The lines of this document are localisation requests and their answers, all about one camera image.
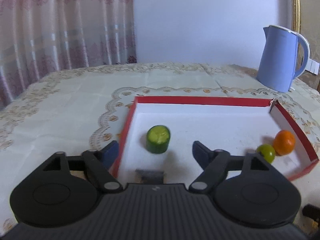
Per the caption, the pink patterned curtain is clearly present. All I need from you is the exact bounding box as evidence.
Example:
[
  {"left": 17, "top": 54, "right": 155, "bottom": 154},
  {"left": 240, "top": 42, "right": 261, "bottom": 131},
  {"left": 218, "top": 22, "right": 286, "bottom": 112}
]
[{"left": 1, "top": 0, "right": 137, "bottom": 107}]

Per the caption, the green cucumber chunk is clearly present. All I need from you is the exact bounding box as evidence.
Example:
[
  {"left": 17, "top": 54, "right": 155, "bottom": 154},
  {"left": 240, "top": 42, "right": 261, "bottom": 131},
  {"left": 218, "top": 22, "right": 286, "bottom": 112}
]
[{"left": 145, "top": 125, "right": 171, "bottom": 154}]

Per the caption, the dark eggplant piece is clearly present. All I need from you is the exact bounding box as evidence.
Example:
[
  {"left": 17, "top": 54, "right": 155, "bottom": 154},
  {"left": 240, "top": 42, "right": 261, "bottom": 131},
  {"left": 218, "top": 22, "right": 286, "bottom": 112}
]
[{"left": 135, "top": 169, "right": 165, "bottom": 184}]

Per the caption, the gold padded headboard frame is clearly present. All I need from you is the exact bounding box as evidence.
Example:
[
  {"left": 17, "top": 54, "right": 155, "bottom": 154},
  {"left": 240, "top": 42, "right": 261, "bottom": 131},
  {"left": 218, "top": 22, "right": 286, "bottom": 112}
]
[{"left": 290, "top": 0, "right": 320, "bottom": 91}]

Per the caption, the embroidered cream tablecloth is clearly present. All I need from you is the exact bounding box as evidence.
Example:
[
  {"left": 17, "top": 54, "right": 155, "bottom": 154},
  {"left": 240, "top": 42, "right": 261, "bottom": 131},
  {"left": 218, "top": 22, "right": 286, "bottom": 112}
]
[{"left": 1, "top": 63, "right": 319, "bottom": 234}]

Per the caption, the blue electric kettle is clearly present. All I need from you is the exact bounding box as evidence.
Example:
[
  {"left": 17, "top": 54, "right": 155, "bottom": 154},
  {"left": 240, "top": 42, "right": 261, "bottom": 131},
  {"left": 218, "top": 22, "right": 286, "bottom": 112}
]
[{"left": 257, "top": 25, "right": 310, "bottom": 93}]

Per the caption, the red shallow cardboard tray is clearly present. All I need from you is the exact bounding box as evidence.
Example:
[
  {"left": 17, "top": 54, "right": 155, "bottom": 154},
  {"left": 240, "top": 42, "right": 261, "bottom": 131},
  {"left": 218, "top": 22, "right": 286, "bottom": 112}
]
[{"left": 112, "top": 96, "right": 319, "bottom": 184}]

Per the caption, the white wall switch panel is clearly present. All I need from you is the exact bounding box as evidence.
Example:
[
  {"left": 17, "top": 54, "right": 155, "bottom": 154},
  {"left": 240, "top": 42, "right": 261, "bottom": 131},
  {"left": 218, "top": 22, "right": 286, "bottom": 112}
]
[{"left": 306, "top": 59, "right": 319, "bottom": 75}]

